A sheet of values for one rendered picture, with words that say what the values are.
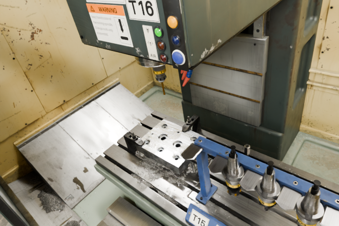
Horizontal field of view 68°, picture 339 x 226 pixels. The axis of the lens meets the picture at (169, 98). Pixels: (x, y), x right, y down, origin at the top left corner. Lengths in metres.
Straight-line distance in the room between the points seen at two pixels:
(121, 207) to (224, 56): 0.95
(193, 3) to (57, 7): 1.39
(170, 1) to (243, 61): 0.80
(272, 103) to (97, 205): 1.14
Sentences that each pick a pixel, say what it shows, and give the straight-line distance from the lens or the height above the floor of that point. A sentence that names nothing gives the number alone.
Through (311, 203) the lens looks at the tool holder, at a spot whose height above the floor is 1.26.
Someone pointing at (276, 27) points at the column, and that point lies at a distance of 1.20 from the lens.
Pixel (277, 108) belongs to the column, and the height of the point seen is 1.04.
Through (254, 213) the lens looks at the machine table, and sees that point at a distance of 1.14.
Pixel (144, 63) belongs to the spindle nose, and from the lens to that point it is 0.89.
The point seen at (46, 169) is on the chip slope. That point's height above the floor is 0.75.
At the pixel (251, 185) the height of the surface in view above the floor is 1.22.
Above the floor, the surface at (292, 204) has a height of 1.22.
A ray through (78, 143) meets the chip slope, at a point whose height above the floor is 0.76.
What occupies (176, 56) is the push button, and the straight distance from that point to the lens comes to 0.55.
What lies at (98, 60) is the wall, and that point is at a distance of 2.02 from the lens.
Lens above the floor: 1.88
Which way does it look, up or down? 34 degrees down
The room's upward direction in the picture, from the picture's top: 11 degrees counter-clockwise
